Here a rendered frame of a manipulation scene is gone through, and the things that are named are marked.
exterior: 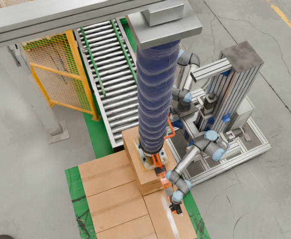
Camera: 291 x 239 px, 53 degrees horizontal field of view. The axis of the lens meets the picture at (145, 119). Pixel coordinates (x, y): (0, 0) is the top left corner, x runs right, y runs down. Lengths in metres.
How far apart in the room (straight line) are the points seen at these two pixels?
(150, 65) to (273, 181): 3.10
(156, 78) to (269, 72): 3.68
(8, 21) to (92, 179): 2.51
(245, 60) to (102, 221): 2.17
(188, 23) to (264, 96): 3.59
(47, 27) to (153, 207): 2.51
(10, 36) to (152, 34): 0.58
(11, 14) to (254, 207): 3.60
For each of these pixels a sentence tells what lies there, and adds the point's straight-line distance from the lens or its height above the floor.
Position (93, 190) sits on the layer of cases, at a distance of 3.46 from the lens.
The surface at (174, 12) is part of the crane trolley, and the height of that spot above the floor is 2.93.
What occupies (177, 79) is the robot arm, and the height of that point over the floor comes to 1.38.
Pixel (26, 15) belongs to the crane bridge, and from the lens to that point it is 1.26.
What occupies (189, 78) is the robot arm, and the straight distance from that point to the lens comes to 2.83.
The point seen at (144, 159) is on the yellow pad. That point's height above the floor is 1.12.
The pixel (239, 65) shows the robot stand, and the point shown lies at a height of 2.03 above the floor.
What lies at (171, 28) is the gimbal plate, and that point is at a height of 2.87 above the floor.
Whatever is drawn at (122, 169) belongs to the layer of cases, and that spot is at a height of 0.54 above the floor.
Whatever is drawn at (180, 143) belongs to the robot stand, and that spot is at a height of 0.21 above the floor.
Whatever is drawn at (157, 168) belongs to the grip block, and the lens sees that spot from 2.77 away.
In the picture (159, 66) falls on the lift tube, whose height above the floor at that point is 2.62.
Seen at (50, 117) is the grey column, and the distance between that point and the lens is 3.95.
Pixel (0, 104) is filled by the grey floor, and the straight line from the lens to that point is 4.97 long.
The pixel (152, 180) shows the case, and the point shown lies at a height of 1.07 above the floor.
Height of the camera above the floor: 3.85
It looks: 63 degrees down
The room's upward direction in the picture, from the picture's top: straight up
